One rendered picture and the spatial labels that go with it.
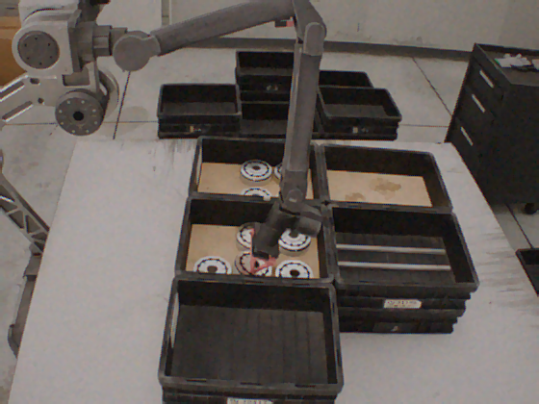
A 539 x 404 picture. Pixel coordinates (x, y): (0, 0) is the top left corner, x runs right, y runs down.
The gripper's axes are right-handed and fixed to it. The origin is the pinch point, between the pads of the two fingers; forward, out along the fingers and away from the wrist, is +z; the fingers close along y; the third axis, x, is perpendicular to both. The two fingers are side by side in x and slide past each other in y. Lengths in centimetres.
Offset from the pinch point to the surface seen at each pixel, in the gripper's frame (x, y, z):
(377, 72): -122, 295, 32
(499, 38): -228, 340, -34
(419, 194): -54, 38, -15
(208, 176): 13.0, 41.8, 7.5
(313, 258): -17.8, 7.6, -0.8
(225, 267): 6.1, 0.0, 4.9
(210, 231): 10.4, 16.6, 8.3
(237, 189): 3.8, 36.2, 4.7
